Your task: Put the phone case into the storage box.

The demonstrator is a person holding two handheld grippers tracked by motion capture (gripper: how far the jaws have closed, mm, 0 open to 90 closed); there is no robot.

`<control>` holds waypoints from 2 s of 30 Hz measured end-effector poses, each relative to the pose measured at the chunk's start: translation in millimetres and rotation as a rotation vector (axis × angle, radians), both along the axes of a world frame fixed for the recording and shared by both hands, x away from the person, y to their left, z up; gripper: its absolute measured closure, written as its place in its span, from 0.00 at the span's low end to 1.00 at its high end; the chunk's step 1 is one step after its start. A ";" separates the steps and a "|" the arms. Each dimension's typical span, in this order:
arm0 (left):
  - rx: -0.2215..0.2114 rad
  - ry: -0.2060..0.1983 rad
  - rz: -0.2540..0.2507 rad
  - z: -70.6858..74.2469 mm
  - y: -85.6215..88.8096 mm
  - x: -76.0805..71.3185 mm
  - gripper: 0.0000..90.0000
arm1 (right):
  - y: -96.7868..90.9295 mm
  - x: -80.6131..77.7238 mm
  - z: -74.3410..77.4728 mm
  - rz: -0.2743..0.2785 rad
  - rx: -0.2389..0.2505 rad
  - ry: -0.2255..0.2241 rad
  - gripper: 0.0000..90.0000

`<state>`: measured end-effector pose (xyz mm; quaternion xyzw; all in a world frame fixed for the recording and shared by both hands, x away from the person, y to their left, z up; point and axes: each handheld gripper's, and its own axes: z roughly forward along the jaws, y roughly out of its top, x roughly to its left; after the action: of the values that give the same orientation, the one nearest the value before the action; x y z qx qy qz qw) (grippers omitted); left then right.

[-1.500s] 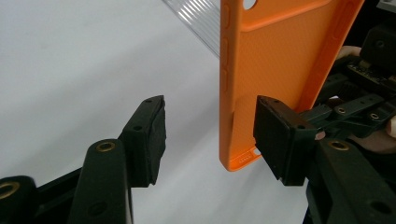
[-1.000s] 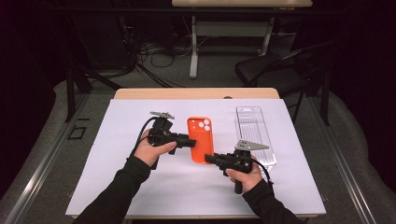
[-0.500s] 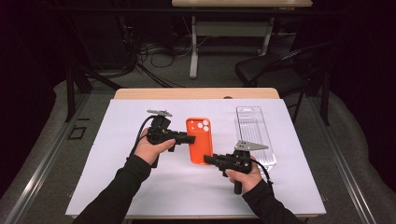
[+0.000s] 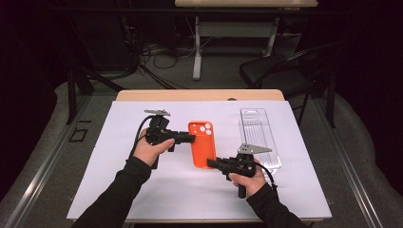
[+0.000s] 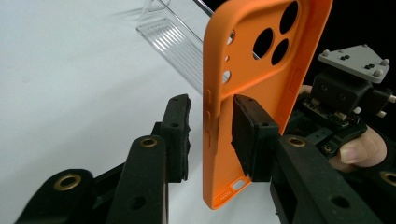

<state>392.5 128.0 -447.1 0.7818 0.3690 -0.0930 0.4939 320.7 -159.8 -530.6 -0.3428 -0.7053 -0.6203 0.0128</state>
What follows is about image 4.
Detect black equipment case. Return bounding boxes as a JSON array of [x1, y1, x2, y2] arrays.
[[71, 12, 138, 72]]

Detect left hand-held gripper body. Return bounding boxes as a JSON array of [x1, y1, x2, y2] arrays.
[[144, 108, 176, 171]]

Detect metal floor rail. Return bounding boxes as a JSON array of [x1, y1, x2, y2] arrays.
[[312, 94, 386, 228], [0, 94, 93, 228]]

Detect person's left hand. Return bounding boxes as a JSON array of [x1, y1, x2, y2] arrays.
[[132, 127, 176, 167]]

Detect black metal stand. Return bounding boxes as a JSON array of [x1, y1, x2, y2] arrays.
[[65, 61, 125, 125]]

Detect light wood desk white legs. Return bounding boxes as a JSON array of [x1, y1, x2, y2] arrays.
[[174, 0, 319, 81]]

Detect clear plastic package tray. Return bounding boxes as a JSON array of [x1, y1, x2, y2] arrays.
[[239, 107, 283, 177]]

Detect dark curtain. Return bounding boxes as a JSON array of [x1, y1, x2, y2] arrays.
[[0, 0, 69, 199], [332, 0, 403, 196]]

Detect right hand-held gripper cable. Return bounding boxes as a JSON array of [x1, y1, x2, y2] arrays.
[[254, 161, 279, 193]]

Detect black horizontal frame bar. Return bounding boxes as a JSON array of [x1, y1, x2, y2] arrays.
[[44, 3, 353, 17]]

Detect black folding chair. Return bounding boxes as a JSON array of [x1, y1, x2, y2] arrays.
[[239, 40, 331, 127]]

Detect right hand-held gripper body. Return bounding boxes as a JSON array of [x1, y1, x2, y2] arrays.
[[221, 142, 274, 200]]

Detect left hand-held gripper cable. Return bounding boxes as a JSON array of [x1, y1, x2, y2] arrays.
[[126, 114, 155, 162]]

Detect orange phone case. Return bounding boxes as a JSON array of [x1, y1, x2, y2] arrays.
[[187, 120, 218, 169]]

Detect person's right hand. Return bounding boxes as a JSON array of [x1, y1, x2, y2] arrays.
[[228, 160, 268, 199]]

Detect bundle of floor cables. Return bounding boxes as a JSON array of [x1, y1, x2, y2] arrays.
[[136, 41, 210, 90]]

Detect white table cover sheet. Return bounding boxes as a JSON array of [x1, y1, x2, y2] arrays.
[[66, 100, 333, 221]]

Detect hand-held gripper cable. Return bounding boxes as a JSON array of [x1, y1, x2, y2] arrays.
[[254, 161, 279, 193], [126, 114, 155, 162]]

